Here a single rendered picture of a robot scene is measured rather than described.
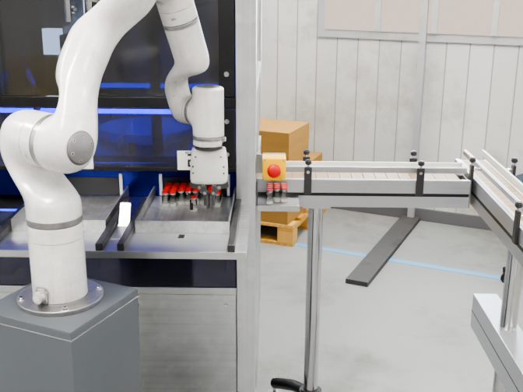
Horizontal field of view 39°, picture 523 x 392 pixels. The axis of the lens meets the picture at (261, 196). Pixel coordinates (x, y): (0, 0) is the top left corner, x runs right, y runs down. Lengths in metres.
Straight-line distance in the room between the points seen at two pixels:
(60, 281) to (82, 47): 0.50
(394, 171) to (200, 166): 0.71
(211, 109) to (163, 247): 0.38
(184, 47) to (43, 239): 0.59
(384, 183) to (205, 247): 0.71
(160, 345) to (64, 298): 0.86
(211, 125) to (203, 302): 0.69
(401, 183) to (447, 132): 2.44
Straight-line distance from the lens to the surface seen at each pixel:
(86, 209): 2.30
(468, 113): 4.80
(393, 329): 3.52
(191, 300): 2.43
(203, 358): 2.52
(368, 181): 2.41
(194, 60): 1.89
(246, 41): 2.20
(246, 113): 2.23
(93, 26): 1.66
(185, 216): 2.19
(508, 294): 2.32
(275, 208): 2.30
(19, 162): 1.67
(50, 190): 1.65
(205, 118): 1.96
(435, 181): 2.44
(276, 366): 3.17
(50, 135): 1.56
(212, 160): 2.00
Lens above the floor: 1.58
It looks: 17 degrees down
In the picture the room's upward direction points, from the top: straight up
